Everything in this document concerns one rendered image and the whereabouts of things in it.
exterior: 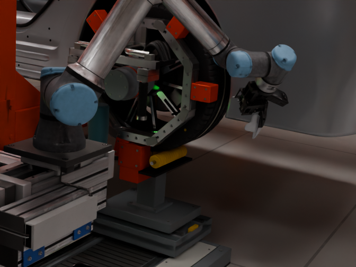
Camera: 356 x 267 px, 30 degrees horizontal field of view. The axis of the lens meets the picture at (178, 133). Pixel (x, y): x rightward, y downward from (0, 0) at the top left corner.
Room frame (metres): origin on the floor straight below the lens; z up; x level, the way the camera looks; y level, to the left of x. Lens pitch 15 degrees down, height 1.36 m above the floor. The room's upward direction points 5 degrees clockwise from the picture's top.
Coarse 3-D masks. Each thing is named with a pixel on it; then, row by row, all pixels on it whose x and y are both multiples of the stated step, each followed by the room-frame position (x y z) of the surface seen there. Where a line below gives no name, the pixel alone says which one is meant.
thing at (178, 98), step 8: (160, 40) 2.94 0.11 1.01; (176, 56) 2.90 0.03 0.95; (176, 64) 2.89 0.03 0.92; (176, 72) 2.89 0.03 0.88; (176, 80) 2.89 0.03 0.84; (168, 88) 2.90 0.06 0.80; (176, 88) 2.89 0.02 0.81; (176, 96) 2.89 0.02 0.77; (160, 104) 2.93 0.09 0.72; (176, 104) 2.89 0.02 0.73
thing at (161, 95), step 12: (156, 60) 2.83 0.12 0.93; (168, 72) 2.80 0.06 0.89; (156, 84) 2.88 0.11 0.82; (168, 84) 2.80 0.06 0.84; (180, 84) 2.79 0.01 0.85; (108, 96) 2.94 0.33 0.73; (168, 96) 2.81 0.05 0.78; (120, 108) 2.96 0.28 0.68; (132, 108) 2.89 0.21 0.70; (168, 108) 2.80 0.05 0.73; (120, 120) 2.89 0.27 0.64; (132, 120) 2.89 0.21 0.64; (144, 120) 2.98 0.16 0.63; (156, 120) 2.84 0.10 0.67
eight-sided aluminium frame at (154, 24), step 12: (144, 24) 2.75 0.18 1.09; (156, 24) 2.71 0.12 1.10; (168, 36) 2.69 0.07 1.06; (180, 48) 2.66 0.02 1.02; (180, 60) 2.66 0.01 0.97; (192, 60) 2.65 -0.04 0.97; (192, 72) 2.63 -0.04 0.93; (192, 108) 2.67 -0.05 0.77; (180, 120) 2.65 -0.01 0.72; (120, 132) 2.79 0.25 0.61; (132, 132) 2.76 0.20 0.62; (144, 132) 2.78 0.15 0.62; (156, 132) 2.70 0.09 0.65; (168, 132) 2.67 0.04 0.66; (144, 144) 2.73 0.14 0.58; (156, 144) 2.70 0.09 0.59
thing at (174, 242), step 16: (96, 224) 2.86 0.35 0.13; (112, 224) 2.82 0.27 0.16; (128, 224) 2.84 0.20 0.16; (192, 224) 2.90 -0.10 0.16; (208, 224) 2.94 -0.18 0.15; (128, 240) 2.78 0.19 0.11; (144, 240) 2.73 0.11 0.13; (160, 240) 2.70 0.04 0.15; (176, 240) 2.72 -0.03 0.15; (192, 240) 2.80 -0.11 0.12
